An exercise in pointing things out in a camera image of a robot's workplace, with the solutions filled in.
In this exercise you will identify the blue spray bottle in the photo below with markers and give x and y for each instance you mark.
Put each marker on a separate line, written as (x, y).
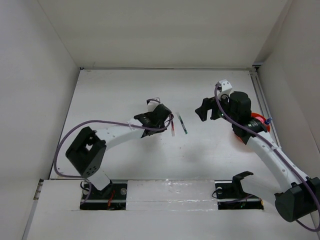
(268, 121)

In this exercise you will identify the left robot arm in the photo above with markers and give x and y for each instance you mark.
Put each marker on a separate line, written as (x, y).
(87, 150)

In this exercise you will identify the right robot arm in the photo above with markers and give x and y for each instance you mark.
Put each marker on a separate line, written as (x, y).
(297, 194)

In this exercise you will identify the aluminium side rail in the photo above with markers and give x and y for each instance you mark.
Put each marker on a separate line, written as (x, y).
(264, 109)

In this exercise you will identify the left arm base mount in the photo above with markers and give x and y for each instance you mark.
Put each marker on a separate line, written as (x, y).
(114, 198)

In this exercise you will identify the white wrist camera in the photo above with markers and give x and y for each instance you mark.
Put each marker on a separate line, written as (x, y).
(224, 89)
(152, 103)

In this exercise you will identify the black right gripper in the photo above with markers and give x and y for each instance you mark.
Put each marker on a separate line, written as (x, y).
(208, 103)

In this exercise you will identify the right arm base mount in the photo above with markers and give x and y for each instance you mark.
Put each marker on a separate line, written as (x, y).
(231, 196)

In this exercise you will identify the green pen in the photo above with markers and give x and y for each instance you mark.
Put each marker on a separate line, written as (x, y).
(182, 123)

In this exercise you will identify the orange round organizer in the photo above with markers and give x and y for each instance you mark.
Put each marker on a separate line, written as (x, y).
(249, 122)

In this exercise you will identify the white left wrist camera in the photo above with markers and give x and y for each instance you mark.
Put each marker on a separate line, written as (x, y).
(152, 103)

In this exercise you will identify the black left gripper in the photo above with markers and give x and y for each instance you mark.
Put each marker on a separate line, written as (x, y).
(162, 125)

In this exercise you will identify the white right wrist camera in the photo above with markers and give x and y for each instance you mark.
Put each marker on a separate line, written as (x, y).
(224, 89)

